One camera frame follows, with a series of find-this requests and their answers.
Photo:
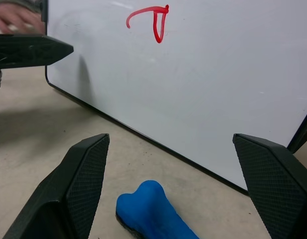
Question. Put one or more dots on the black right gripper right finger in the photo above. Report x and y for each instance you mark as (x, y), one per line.
(277, 184)

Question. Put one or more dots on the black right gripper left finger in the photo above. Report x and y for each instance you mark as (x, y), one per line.
(68, 189)

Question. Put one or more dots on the blue bone-shaped eraser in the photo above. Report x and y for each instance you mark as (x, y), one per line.
(148, 209)

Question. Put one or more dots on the person's bare hand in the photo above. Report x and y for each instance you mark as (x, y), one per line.
(16, 18)

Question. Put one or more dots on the white board with black frame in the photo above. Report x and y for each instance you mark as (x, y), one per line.
(193, 87)

